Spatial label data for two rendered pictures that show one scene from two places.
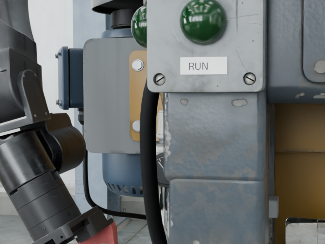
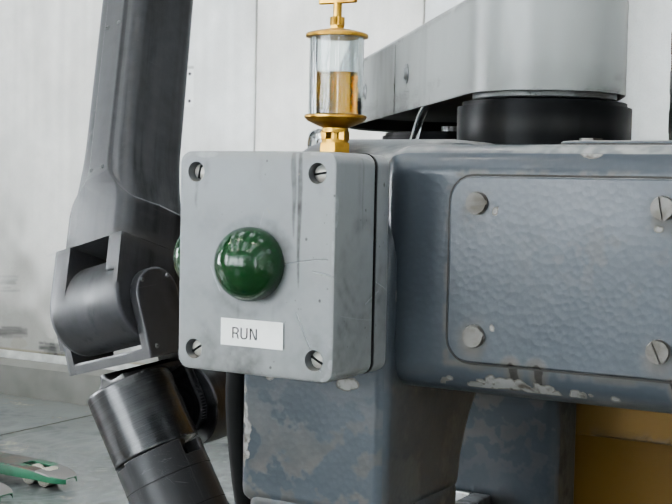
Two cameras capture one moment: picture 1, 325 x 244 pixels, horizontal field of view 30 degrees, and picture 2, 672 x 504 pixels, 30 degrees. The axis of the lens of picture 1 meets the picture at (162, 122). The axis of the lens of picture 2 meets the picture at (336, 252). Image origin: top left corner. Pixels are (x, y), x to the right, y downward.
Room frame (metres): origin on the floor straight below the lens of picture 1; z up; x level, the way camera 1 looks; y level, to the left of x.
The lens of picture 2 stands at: (-0.08, -0.21, 1.32)
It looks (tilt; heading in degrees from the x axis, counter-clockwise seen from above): 3 degrees down; 18
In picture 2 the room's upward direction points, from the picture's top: 1 degrees clockwise
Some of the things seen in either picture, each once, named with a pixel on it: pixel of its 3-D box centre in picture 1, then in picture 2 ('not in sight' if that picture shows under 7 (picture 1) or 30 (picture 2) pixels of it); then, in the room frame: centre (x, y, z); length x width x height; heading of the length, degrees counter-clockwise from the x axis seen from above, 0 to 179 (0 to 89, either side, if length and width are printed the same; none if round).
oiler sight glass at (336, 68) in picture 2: not in sight; (336, 76); (0.47, -0.03, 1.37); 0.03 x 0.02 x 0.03; 78
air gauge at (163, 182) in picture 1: (166, 169); not in sight; (0.65, 0.00, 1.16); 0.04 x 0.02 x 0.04; 78
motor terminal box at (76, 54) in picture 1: (83, 86); not in sight; (0.92, 0.12, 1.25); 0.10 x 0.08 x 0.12; 13
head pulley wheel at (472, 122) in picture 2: not in sight; (543, 128); (0.58, -0.11, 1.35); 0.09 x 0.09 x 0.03
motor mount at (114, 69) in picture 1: (183, 95); not in sight; (0.85, -0.03, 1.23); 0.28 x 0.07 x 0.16; 78
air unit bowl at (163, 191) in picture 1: (170, 211); not in sight; (0.67, -0.01, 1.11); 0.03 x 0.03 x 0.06
